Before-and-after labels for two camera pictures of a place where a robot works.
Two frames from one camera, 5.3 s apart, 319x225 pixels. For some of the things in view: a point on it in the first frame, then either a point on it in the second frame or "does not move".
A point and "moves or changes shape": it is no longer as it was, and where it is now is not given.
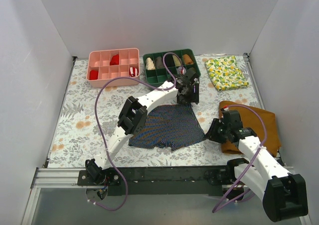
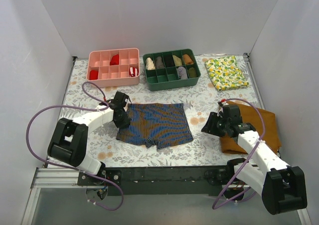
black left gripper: [188, 98] → [122, 120]
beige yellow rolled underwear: [177, 62] does not move
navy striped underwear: [165, 124] moves or changes shape
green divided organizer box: [156, 71] does not move
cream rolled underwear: [149, 64] does not move
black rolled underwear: [169, 60] does not move
